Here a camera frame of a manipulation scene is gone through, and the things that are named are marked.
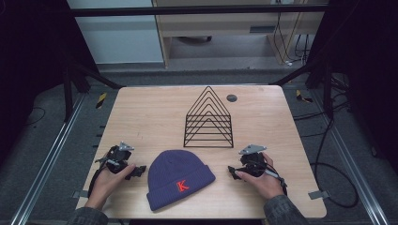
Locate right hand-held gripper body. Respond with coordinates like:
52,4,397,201
237,143,268,178

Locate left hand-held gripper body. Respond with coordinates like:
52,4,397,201
95,141,136,175

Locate purple knit beanie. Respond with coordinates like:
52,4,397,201
145,149,217,212

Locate black wire rack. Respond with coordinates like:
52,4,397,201
183,85,235,149

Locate person's right hand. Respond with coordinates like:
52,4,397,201
234,152,285,201

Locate person's left hand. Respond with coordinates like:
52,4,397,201
84,162,137,211

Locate yellow black tape strip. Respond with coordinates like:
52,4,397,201
295,89,314,104
95,92,108,110

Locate black metal stand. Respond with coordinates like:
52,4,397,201
60,59,126,123
269,57,336,120

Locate white cabinet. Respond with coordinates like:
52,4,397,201
66,0,165,65

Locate light wooden desk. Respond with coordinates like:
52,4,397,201
151,0,329,69

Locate black horizontal bar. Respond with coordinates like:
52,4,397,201
69,4,329,17

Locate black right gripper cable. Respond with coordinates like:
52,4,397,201
264,162,288,197

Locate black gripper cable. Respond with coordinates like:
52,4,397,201
264,162,288,197
86,164,109,199

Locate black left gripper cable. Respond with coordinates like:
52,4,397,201
86,164,109,199

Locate aluminium floor rail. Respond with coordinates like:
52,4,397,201
8,93,86,225
311,90,390,225

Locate black floor cable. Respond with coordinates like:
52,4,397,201
293,102,360,209

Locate hanging cables under desk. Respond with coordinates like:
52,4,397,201
272,0,313,67

